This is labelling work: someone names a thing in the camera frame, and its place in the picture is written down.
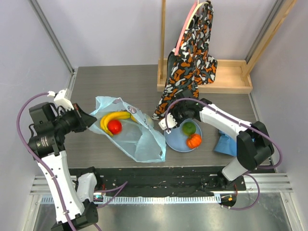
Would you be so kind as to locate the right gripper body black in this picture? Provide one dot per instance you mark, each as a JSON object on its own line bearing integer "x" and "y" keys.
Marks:
{"x": 179, "y": 113}

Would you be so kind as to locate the green fake lime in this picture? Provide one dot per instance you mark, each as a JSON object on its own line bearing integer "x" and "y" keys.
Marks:
{"x": 188, "y": 128}

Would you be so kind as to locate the orange fake pumpkin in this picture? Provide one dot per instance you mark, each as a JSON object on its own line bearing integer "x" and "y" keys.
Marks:
{"x": 194, "y": 141}

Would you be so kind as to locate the red fake tomato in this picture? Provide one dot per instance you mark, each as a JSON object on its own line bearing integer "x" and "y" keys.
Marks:
{"x": 114, "y": 126}

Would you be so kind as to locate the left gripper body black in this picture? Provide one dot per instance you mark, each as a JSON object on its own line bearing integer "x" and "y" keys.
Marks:
{"x": 70, "y": 120}

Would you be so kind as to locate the camouflage patterned fabric bag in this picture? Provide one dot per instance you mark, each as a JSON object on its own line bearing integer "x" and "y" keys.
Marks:
{"x": 193, "y": 66}

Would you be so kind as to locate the blue round plate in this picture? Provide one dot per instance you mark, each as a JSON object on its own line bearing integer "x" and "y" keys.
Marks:
{"x": 177, "y": 139}

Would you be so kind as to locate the wooden rack frame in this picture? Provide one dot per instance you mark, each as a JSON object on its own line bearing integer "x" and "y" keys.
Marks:
{"x": 242, "y": 30}

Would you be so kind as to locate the white slotted cable duct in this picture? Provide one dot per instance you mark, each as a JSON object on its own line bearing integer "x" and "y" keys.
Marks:
{"x": 166, "y": 200}

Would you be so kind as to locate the yellow fake banana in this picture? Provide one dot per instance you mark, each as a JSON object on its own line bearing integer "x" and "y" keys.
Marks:
{"x": 114, "y": 115}

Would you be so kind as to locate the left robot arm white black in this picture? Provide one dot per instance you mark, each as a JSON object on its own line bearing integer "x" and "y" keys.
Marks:
{"x": 73, "y": 200}

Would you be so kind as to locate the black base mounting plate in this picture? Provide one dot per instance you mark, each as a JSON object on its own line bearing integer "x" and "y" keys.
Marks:
{"x": 162, "y": 181}

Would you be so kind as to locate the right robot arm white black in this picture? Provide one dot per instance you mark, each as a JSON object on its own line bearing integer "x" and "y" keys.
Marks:
{"x": 253, "y": 144}

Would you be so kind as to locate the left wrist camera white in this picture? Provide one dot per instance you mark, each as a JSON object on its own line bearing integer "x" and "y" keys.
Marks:
{"x": 62, "y": 98}

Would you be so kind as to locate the pink cream hanger hoop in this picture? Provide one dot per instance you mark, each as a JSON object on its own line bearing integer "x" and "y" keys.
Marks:
{"x": 194, "y": 9}

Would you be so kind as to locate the blue cloth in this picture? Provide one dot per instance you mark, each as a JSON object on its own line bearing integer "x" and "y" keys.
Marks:
{"x": 226, "y": 145}

